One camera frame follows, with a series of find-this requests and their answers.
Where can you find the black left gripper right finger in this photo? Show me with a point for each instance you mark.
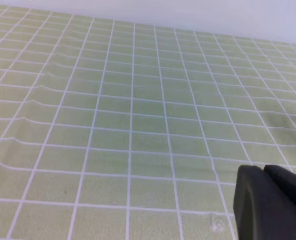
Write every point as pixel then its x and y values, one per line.
pixel 279 194

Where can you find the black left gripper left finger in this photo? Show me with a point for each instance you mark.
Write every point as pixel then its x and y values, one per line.
pixel 248 209

